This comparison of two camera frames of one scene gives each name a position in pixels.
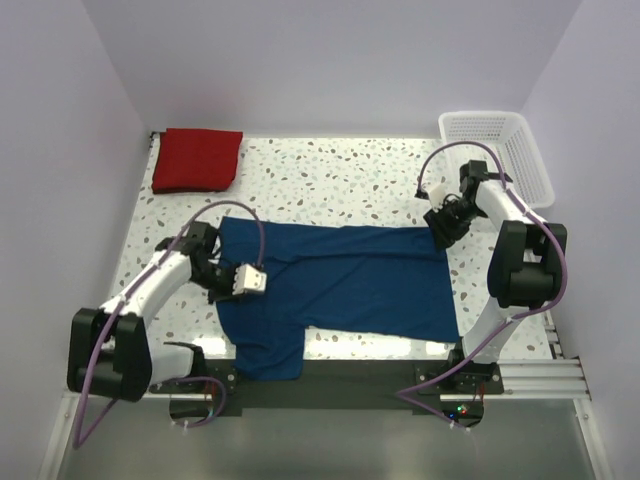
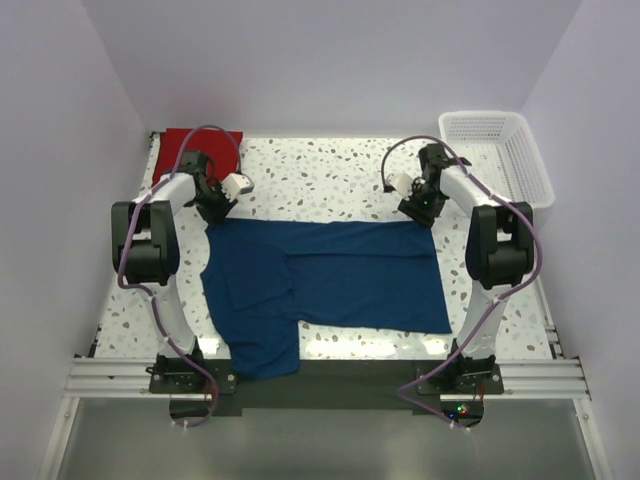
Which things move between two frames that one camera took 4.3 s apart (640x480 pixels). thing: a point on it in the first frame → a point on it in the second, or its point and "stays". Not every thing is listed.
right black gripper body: [452, 220] → [424, 204]
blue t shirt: [378, 279] stays
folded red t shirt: [196, 160] stays
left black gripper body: [217, 280] → [214, 204]
